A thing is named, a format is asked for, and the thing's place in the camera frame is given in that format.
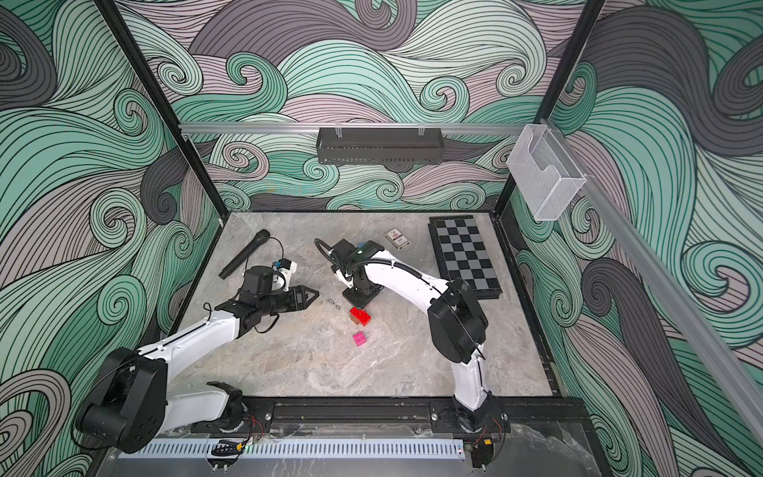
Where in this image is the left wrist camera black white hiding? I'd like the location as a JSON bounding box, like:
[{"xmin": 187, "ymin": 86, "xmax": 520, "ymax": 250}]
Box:
[{"xmin": 240, "ymin": 258, "xmax": 298, "ymax": 296}]

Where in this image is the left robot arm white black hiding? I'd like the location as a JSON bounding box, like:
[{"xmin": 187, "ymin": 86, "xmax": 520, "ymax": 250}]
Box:
[{"xmin": 75, "ymin": 285, "xmax": 320, "ymax": 453}]

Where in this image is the black microphone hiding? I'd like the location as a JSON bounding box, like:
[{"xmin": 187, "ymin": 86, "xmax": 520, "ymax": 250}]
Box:
[{"xmin": 219, "ymin": 229, "xmax": 270, "ymax": 279}]

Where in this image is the aluminium rail back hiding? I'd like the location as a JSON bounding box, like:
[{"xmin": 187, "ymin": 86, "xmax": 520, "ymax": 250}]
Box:
[{"xmin": 179, "ymin": 121, "xmax": 525, "ymax": 136}]

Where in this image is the pink lego brick lower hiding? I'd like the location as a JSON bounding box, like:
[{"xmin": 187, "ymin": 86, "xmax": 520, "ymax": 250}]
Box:
[{"xmin": 353, "ymin": 332, "xmax": 367, "ymax": 347}]

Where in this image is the black wall tray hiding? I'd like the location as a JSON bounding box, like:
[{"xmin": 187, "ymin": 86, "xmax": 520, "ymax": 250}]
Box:
[{"xmin": 316, "ymin": 128, "xmax": 445, "ymax": 167}]

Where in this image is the red lego brick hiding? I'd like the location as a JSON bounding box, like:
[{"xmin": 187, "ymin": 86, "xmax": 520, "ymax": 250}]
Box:
[{"xmin": 350, "ymin": 307, "xmax": 372, "ymax": 326}]

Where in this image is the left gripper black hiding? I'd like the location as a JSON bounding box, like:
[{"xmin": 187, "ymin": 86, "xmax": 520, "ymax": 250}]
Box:
[{"xmin": 257, "ymin": 285, "xmax": 319, "ymax": 318}]

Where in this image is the aluminium rail right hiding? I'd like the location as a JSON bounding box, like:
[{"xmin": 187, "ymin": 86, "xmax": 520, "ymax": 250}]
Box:
[{"xmin": 538, "ymin": 118, "xmax": 763, "ymax": 442}]

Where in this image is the clear plastic wall bin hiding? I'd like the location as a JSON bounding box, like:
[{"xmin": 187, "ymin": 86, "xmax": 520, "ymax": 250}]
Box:
[{"xmin": 507, "ymin": 123, "xmax": 586, "ymax": 222}]

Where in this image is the white slotted cable duct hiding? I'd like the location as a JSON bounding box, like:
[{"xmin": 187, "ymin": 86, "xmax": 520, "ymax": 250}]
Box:
[{"xmin": 120, "ymin": 438, "xmax": 466, "ymax": 460}]

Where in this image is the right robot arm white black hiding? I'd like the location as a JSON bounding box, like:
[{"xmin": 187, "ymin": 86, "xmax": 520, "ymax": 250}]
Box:
[{"xmin": 327, "ymin": 240, "xmax": 490, "ymax": 432}]

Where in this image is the playing card box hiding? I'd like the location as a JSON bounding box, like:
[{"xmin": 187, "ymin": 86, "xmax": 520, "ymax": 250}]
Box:
[{"xmin": 385, "ymin": 229, "xmax": 411, "ymax": 250}]

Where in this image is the black grey chessboard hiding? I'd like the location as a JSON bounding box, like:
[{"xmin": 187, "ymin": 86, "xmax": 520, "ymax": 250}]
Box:
[{"xmin": 428, "ymin": 216, "xmax": 503, "ymax": 300}]

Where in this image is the aluminium rail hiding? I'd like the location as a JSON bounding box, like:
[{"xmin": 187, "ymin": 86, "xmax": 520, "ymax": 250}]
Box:
[
  {"xmin": 179, "ymin": 121, "xmax": 525, "ymax": 136},
  {"xmin": 538, "ymin": 118, "xmax": 763, "ymax": 442}
]

